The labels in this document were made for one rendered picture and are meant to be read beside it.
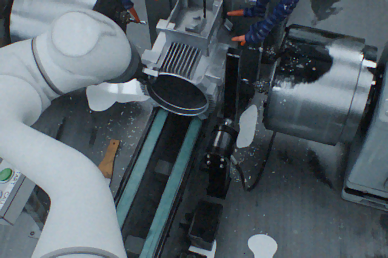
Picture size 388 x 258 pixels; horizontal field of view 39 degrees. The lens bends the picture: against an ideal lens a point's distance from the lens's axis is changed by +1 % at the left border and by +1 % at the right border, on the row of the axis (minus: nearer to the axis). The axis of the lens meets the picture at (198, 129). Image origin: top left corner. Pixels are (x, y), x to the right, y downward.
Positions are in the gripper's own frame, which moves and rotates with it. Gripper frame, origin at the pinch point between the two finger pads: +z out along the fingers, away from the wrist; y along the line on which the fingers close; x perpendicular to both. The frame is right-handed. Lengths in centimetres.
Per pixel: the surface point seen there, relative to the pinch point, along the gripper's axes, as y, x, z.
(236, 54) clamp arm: -20.1, -7.3, -12.8
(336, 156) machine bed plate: -46, 6, 32
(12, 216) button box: 15.0, 34.3, -13.3
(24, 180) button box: 15.6, 27.2, -11.1
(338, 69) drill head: -39.7, -11.0, -0.1
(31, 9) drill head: 29.4, -8.4, -0.5
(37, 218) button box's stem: 17.0, 37.3, 3.5
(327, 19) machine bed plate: -35, -35, 55
